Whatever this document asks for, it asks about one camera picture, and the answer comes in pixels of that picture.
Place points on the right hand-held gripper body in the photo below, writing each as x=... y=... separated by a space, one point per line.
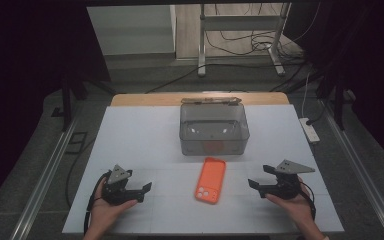
x=286 y=185

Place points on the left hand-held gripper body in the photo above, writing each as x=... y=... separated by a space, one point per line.
x=118 y=191

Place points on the orange phone case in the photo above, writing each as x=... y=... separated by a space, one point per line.
x=210 y=181

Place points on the grey transparent storage box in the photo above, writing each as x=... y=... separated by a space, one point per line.
x=214 y=133

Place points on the person's right hand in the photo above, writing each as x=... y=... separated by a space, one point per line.
x=293 y=208

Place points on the person's left hand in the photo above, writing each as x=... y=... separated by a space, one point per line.
x=105 y=213

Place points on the white foam board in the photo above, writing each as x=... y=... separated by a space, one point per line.
x=140 y=140

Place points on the white power strip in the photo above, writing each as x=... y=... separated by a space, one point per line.
x=310 y=130

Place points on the wooden table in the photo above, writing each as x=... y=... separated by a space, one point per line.
x=140 y=99

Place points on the clear box lid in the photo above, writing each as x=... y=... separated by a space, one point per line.
x=210 y=100

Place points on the black stand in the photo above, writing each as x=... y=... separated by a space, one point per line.
x=339 y=103
x=67 y=100

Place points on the white cabinet panel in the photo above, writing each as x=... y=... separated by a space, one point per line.
x=131 y=30

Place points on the white metal stand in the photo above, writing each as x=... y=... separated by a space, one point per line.
x=240 y=23

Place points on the aluminium rail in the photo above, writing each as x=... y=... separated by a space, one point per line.
x=360 y=173
x=43 y=180

